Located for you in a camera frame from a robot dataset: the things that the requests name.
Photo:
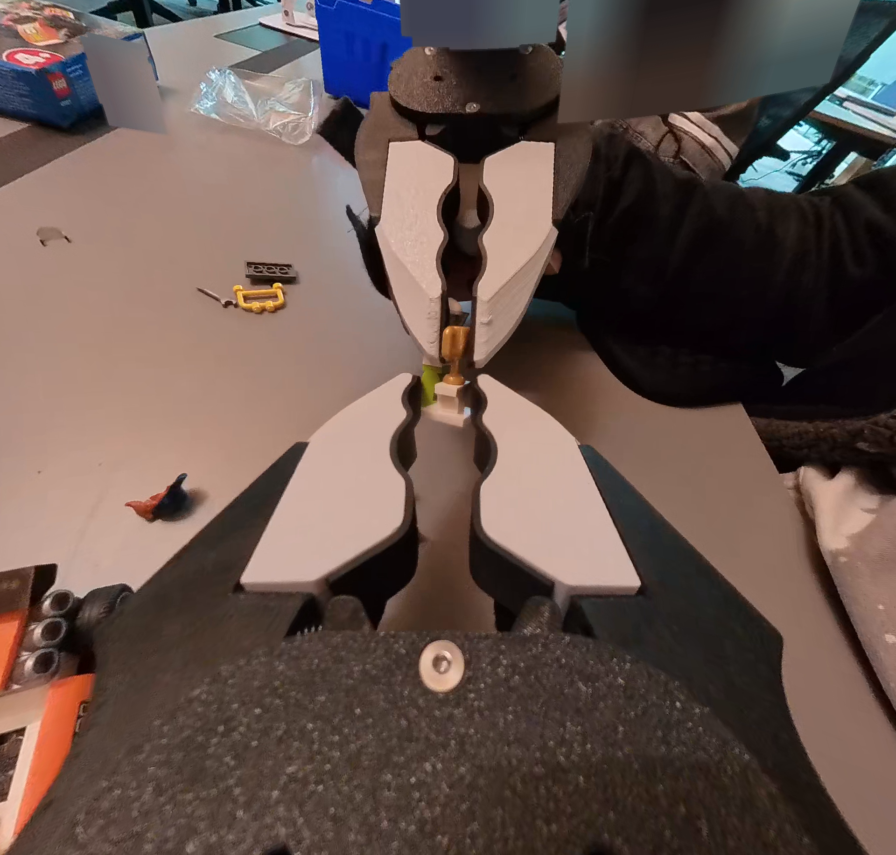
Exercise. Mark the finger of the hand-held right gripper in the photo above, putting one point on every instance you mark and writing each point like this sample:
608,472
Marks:
413,225
521,218

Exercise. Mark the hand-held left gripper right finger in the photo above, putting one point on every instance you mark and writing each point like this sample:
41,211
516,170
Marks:
553,519

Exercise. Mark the person's right forearm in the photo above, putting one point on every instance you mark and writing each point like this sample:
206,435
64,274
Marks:
700,253

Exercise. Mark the blue plastic bin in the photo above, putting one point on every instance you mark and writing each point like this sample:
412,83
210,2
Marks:
357,44

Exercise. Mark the person's pale printed shirt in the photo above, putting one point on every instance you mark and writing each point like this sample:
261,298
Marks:
854,575

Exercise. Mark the orange lego race car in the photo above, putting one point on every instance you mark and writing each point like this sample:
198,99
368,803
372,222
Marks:
49,715

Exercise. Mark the lime white lego minifigure torso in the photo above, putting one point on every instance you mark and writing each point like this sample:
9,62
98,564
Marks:
448,400

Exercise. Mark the blue lego box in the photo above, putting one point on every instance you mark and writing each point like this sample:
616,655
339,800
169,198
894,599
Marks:
35,79

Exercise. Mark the clear plastic bag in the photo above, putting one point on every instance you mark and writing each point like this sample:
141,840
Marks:
259,100

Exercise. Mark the yellow lego hand truck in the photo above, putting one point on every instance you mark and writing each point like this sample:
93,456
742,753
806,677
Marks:
241,297

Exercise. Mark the gold lego piece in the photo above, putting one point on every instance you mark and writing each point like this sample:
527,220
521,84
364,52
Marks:
455,351

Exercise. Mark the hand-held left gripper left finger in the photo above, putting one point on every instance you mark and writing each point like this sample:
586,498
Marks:
329,519

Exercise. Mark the dark grey lego plate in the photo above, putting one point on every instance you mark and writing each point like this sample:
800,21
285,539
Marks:
270,270

